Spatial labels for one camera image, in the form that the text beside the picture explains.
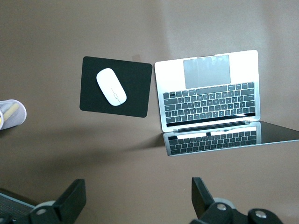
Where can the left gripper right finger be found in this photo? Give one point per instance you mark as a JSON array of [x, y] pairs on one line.
[[210, 210]]

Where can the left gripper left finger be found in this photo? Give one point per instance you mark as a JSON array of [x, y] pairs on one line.
[[67, 205]]

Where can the silver laptop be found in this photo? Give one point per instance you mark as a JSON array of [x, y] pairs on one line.
[[205, 102]]

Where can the black mesh desk tray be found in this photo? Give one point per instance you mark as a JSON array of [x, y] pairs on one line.
[[14, 205]]

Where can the pink mesh pen cup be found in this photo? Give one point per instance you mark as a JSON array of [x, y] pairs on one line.
[[19, 116]]

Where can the yellow pen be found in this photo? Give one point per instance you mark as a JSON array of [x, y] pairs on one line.
[[11, 111]]

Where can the white computer mouse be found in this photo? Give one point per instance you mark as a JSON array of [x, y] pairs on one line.
[[111, 87]]

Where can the black mouse pad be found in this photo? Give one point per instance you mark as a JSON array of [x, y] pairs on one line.
[[135, 93]]

